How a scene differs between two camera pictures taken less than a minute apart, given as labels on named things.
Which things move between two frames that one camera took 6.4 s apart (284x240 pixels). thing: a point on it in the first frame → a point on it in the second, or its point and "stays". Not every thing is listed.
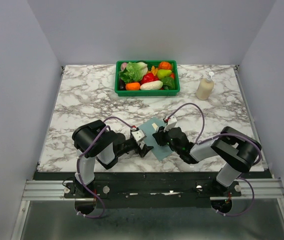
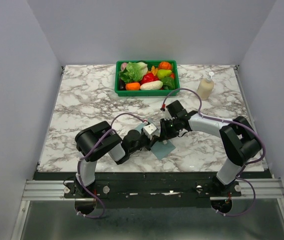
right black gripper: x=158 y=138 → x=164 y=134
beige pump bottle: x=205 y=87 stays
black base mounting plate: x=145 y=190 stays
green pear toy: x=162 y=73 stays
